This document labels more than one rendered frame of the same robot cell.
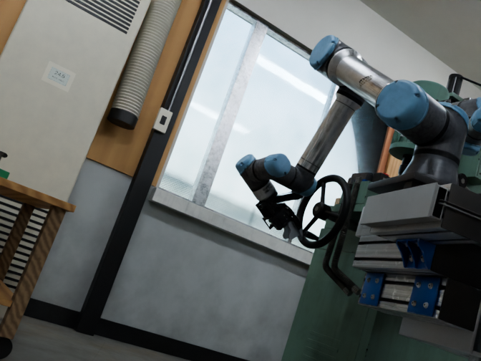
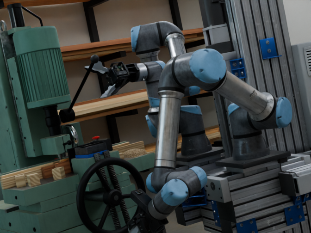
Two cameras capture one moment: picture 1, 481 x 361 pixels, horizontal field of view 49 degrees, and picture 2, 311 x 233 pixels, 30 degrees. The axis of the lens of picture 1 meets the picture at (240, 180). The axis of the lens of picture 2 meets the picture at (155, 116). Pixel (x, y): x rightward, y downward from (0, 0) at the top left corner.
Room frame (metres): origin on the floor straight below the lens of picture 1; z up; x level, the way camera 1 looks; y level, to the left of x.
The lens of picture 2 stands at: (2.06, 1.76, 1.19)
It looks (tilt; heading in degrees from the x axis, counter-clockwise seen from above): 3 degrees down; 259
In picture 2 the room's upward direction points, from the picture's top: 11 degrees counter-clockwise
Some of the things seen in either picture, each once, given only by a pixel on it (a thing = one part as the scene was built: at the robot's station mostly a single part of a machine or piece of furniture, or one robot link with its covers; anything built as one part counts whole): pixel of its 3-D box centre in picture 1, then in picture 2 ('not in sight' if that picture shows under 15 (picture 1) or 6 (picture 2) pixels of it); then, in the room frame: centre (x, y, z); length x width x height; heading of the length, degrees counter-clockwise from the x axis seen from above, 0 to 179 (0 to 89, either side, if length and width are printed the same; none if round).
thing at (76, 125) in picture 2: not in sight; (70, 137); (1.97, -0.86, 1.02); 0.09 x 0.07 x 0.12; 26
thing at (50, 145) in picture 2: not in sight; (56, 146); (2.04, -0.64, 1.01); 0.14 x 0.07 x 0.09; 116
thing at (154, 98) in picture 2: (472, 135); (161, 93); (1.57, -0.66, 1.14); 0.11 x 0.08 x 0.11; 169
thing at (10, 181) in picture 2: not in sight; (78, 163); (1.97, -0.66, 0.92); 0.67 x 0.02 x 0.04; 26
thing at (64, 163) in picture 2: not in sight; (77, 163); (1.97, -0.59, 0.92); 0.19 x 0.02 x 0.05; 26
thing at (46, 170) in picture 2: not in sight; (66, 166); (2.02, -0.61, 0.92); 0.21 x 0.02 x 0.04; 26
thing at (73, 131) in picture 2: not in sight; (69, 138); (1.98, -0.80, 1.02); 0.12 x 0.03 x 0.12; 116
